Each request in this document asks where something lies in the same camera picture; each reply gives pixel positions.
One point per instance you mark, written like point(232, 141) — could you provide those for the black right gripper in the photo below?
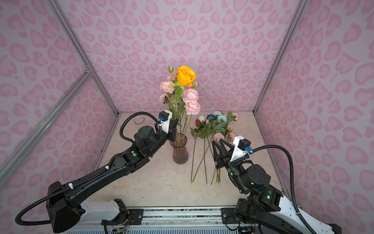
point(224, 158)

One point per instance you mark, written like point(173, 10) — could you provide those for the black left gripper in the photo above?
point(172, 129)

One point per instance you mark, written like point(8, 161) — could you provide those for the white rose spray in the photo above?
point(202, 119)

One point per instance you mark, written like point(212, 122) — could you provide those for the pink peony flower spray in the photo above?
point(190, 107)

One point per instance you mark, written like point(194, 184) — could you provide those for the pink ribbed glass vase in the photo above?
point(180, 154)

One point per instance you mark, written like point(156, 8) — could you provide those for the pink rose bud spray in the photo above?
point(167, 86)

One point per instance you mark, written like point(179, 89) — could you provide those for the orange flower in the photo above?
point(184, 79)

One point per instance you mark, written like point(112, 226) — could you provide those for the tall clear ribbed glass vase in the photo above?
point(139, 120)

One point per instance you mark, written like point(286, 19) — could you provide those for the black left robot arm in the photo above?
point(65, 209)

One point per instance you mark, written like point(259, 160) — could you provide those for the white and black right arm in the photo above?
point(265, 205)

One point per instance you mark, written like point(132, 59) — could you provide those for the red rose stem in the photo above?
point(194, 132)

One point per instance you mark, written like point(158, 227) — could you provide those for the pile of green flower stems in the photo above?
point(212, 131)

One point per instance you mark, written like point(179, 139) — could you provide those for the light blue flower spray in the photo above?
point(220, 117)

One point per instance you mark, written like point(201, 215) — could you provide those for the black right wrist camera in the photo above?
point(242, 148)

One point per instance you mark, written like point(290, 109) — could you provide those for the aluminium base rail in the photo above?
point(176, 220)

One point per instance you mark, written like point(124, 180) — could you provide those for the aluminium frame corner post left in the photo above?
point(71, 35)

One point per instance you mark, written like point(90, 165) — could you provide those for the aluminium frame post right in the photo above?
point(301, 9)

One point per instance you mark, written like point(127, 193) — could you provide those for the aluminium diagonal frame bar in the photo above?
point(24, 149)

